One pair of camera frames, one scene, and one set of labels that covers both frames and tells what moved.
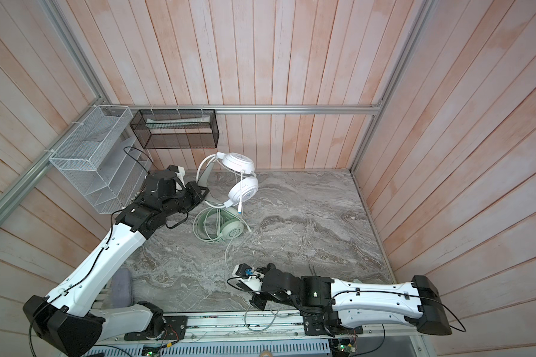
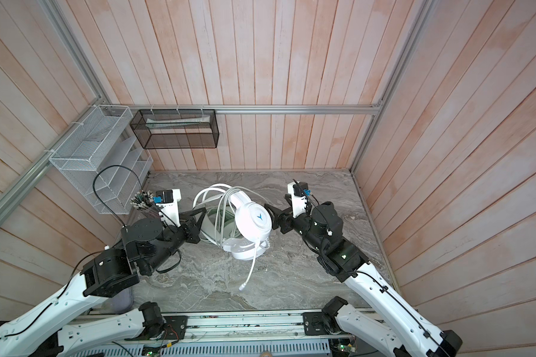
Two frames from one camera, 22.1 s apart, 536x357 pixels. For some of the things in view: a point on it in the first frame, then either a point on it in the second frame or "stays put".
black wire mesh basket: [176, 128] stays put
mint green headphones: [218, 223] stays put
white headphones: [243, 190] to [253, 222]
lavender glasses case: [121, 288] stays put
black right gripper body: [260, 299] to [304, 226]
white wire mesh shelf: [105, 159] stays put
